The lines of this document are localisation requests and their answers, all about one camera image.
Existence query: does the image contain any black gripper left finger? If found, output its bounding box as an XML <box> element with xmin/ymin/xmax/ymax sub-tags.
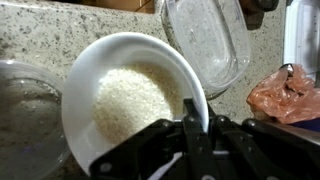
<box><xmin>183</xmin><ymin>99</ymin><xmax>217</xmax><ymax>180</ymax></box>

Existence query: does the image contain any white ceramic bowl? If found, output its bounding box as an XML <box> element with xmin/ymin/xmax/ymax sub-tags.
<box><xmin>61</xmin><ymin>31</ymin><xmax>210</xmax><ymax>176</ymax></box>

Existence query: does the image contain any white rice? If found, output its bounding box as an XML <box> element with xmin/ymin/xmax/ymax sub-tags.
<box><xmin>93</xmin><ymin>64</ymin><xmax>182</xmax><ymax>145</ymax></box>

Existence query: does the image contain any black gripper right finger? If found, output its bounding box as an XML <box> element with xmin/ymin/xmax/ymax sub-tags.
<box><xmin>213</xmin><ymin>115</ymin><xmax>287</xmax><ymax>180</ymax></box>

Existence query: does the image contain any clear plastic bowl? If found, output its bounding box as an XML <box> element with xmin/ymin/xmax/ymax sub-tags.
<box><xmin>0</xmin><ymin>60</ymin><xmax>70</xmax><ymax>180</ymax></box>

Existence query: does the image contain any orange plastic bag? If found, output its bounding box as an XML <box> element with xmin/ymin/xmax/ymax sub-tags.
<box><xmin>247</xmin><ymin>64</ymin><xmax>320</xmax><ymax>124</ymax></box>

